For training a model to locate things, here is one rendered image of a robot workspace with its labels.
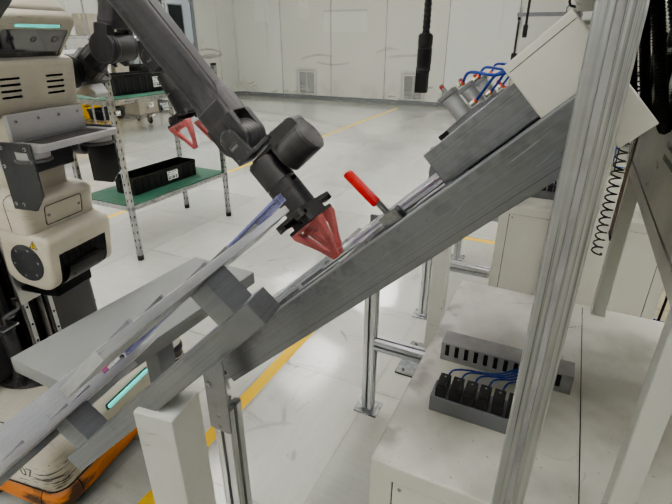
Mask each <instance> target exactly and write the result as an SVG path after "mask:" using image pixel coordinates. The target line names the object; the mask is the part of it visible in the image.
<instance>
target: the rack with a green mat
mask: <svg viewBox="0 0 672 504"><path fill-rule="evenodd" d="M210 67H211V69H212V70H213V71H214V72H215V74H216V75H217V67H216V63H210ZM103 85H104V87H105V88H106V89H107V91H108V96H106V97H99V98H92V97H87V96H83V95H78V94H77V103H81V104H87V105H98V106H107V108H108V113H109V118H110V123H111V125H112V126H113V127H116V128H117V134H115V135H114V136H115V141H116V146H117V151H118V157H119V162H120V167H121V170H120V174H121V179H122V184H123V189H124V194H123V193H118V191H117V187H116V185H115V186H112V187H109V188H106V189H103V190H99V191H96V192H93V193H91V196H92V204H96V205H100V206H105V207H110V208H115V209H120V210H124V211H128V214H129V219H130V224H131V229H132V234H133V239H134V244H135V249H136V254H137V258H138V261H142V260H144V253H143V248H142V243H141V238H140V232H139V227H138V222H137V217H136V212H135V210H138V209H141V208H143V207H146V206H148V205H151V204H153V203H156V202H159V201H161V200H164V199H166V198H169V197H172V196H174V195H177V194H179V193H183V200H184V207H185V208H190V206H189V199H188V191H187V190H190V189H192V188H195V187H198V186H200V185H203V184H205V183H208V182H211V181H213V180H216V179H218V178H221V177H222V181H223V190H224V200H225V209H226V216H231V206H230V196H229V186H228V176H227V166H226V157H225V155H224V154H223V153H222V152H221V151H220V149H219V153H220V162H221V170H214V169H207V168H200V167H195V168H196V175H193V176H190V177H187V178H185V179H182V180H179V181H176V182H173V183H170V184H168V185H165V186H162V187H159V188H156V189H153V190H151V191H148V192H145V193H142V194H139V195H136V196H134V195H132V191H131V186H130V181H129V175H128V170H127V165H126V160H125V155H124V149H123V144H122V139H121V134H120V129H119V124H118V118H117V113H116V108H115V106H118V105H125V104H132V103H138V102H145V101H152V100H159V99H166V98H168V97H167V96H166V94H165V92H164V90H161V91H153V92H145V93H138V94H130V95H122V96H113V92H112V87H111V82H110V81H109V82H107V83H103ZM77 103H76V104H77ZM174 138H175V145H176V152H177V157H183V156H182V149H181V141H180V138H178V137H177V136H176V135H174ZM73 157H74V162H72V163H71V166H72V170H73V174H74V178H76V179H79V180H82V177H81V173H80V169H79V164H78V160H77V156H76V154H75V153H73Z"/></svg>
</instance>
